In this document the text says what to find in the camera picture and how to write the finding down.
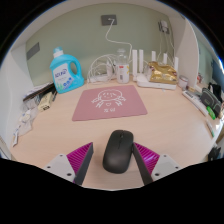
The gold snack bag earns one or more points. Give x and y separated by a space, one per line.
162 72

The black computer mouse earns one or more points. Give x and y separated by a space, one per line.
117 151

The small round jar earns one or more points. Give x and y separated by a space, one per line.
183 82

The blue detergent bottle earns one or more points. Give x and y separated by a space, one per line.
63 78

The white router with antennas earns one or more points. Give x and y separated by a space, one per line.
143 81

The grey wall outlet plate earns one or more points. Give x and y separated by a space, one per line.
106 19

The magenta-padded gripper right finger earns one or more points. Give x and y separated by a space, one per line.
164 165

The green pen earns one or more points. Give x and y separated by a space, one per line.
211 112

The grey blank wall plate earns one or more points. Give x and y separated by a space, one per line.
32 51

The clear plastic bottle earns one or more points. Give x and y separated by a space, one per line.
122 71

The white charger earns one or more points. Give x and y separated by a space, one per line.
111 70

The dark flat box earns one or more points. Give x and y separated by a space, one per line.
38 91

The white power strip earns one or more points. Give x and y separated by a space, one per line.
98 79

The wall socket with plug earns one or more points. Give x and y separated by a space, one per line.
163 27

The white remote control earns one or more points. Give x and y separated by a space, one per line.
195 101

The pink printed mouse pad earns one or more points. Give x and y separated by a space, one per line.
86 108

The yellowish packet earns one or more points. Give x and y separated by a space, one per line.
45 101

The clear plastic bag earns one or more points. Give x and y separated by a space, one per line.
24 121

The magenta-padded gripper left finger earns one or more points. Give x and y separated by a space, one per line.
60 164

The black pouch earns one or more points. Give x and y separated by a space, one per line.
210 100

